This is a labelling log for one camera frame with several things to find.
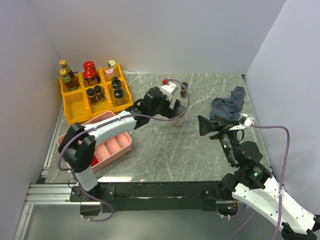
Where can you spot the black-top brown pepper grinder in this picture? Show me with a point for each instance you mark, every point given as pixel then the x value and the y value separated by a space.
pixel 119 96

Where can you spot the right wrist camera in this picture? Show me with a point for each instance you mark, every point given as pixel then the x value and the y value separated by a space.
pixel 244 122

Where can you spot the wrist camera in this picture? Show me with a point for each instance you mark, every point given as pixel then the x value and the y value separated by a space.
pixel 244 122
pixel 168 88

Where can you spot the yellow compartment bin organizer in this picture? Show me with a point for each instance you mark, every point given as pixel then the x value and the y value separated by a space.
pixel 76 105

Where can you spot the clear-cap salt grinder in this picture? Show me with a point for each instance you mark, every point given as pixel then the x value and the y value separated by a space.
pixel 178 122

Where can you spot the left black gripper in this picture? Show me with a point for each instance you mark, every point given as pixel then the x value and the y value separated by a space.
pixel 170 112

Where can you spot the pink divided tray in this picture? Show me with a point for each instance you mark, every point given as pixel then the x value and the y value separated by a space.
pixel 109 150

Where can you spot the white-cap seasoning shaker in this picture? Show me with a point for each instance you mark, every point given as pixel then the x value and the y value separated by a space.
pixel 112 64

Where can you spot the green label sauce bottle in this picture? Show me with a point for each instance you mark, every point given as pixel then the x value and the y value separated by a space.
pixel 66 67
pixel 68 82

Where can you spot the black-top white salt grinder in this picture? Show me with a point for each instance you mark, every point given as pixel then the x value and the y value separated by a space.
pixel 116 83

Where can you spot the small black-cap spice jar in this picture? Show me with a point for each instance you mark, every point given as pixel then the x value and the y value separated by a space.
pixel 183 90
pixel 99 93

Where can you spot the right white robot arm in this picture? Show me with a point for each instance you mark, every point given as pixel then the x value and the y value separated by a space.
pixel 253 184

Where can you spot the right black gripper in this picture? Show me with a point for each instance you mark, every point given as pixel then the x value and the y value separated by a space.
pixel 205 124

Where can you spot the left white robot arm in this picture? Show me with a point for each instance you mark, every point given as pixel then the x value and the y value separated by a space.
pixel 79 143

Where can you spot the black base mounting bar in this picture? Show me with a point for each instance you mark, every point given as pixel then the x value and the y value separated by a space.
pixel 153 196

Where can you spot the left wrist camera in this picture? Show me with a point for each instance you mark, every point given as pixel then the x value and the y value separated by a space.
pixel 168 88

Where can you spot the red-lid chili jar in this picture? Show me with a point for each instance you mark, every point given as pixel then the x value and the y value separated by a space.
pixel 90 78
pixel 90 65

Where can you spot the blue grey cloth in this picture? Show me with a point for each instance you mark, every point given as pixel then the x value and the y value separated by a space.
pixel 229 107

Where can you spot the pink-cap spice bottle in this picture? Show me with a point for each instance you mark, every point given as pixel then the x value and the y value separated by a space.
pixel 110 74

